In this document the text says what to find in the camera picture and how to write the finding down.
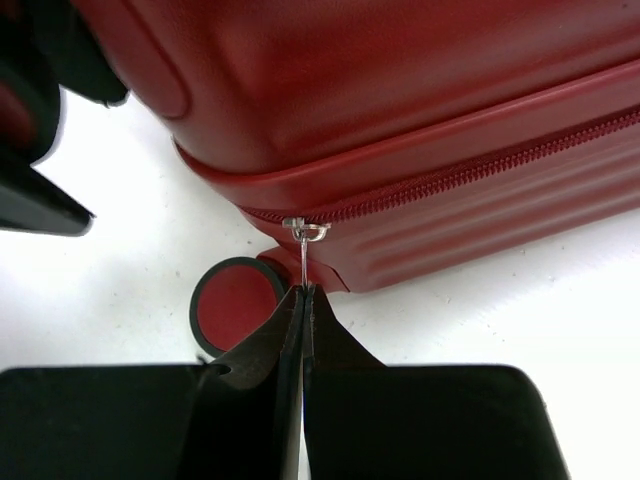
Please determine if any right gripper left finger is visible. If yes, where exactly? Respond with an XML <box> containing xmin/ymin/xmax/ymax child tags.
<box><xmin>1</xmin><ymin>287</ymin><xmax>303</xmax><ymax>479</ymax></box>

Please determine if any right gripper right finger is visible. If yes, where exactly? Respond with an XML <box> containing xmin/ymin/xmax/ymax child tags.
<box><xmin>303</xmin><ymin>286</ymin><xmax>568</xmax><ymax>479</ymax></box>

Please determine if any red suitcase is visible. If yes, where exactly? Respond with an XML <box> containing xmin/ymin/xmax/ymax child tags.
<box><xmin>0</xmin><ymin>0</ymin><xmax>640</xmax><ymax>357</ymax></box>

